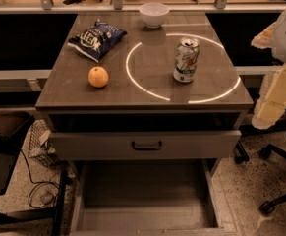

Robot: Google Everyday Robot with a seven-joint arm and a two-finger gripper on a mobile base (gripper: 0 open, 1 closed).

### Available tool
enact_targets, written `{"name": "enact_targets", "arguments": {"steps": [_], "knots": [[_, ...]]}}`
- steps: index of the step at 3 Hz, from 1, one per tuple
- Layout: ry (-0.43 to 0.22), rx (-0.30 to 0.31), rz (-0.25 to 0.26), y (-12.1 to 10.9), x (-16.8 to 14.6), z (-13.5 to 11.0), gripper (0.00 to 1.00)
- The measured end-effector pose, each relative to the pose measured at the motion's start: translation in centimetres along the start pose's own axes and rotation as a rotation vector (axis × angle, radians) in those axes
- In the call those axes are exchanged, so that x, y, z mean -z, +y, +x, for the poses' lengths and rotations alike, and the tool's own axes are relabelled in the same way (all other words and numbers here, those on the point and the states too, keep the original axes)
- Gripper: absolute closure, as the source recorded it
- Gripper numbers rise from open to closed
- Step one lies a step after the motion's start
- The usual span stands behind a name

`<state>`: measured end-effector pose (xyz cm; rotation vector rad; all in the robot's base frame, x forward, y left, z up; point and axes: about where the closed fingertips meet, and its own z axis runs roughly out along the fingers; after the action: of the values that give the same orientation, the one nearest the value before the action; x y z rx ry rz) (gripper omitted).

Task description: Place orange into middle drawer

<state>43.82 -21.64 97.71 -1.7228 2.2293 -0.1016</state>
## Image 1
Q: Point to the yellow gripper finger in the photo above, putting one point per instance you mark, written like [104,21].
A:
[263,40]
[271,104]

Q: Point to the white bowl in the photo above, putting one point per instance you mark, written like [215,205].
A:
[153,14]

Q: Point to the orange fruit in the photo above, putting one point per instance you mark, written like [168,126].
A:
[98,77]

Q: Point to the grey drawer cabinet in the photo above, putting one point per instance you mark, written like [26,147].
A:
[141,94]

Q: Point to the top drawer with handle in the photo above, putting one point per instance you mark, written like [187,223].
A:
[144,145]

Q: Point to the green white soda can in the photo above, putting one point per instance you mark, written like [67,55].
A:
[186,59]

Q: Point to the blue chip bag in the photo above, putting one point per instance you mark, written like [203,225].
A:
[97,40]

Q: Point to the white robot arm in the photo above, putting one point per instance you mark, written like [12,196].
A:
[278,44]

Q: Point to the open middle drawer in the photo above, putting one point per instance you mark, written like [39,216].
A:
[147,198]

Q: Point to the black chair left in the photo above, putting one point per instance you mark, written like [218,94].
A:
[13,129]

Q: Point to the wire mesh basket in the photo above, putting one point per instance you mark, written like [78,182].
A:
[40,148]

